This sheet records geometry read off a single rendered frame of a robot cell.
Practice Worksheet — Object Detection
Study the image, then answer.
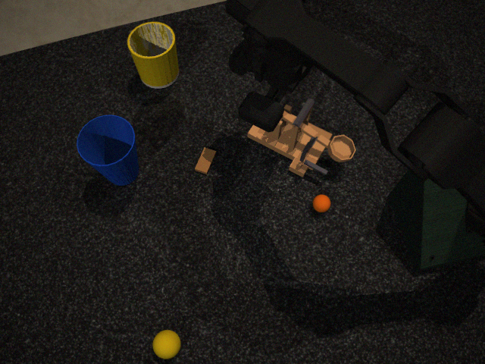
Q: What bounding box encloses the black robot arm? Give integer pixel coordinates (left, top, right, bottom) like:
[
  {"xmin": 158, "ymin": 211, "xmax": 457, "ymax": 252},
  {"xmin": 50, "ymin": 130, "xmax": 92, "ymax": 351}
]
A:
[{"xmin": 226, "ymin": 0, "xmax": 485, "ymax": 238}]

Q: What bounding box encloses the orange ball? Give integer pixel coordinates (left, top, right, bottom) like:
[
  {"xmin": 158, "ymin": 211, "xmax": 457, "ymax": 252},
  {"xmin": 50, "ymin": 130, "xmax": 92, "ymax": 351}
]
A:
[{"xmin": 313, "ymin": 195, "xmax": 330, "ymax": 212}]

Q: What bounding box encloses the blue plastic cup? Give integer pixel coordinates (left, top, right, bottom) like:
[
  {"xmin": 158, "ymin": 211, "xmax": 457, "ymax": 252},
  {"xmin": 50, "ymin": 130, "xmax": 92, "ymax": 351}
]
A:
[{"xmin": 77, "ymin": 115, "xmax": 139, "ymax": 186}]

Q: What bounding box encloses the yellow cup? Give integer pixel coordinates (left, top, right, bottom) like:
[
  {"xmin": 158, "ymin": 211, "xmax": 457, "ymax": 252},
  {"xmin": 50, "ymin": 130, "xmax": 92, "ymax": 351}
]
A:
[{"xmin": 127, "ymin": 22, "xmax": 180, "ymax": 89}]

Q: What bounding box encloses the yellow ball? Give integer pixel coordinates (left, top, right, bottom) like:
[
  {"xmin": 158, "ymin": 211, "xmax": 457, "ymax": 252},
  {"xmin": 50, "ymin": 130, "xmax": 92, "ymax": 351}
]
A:
[{"xmin": 152, "ymin": 330, "xmax": 181, "ymax": 359}]

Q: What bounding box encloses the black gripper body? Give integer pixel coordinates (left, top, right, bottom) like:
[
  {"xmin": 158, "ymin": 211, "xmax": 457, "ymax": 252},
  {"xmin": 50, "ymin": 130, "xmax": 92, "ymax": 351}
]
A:
[{"xmin": 239, "ymin": 50, "xmax": 306, "ymax": 133}]

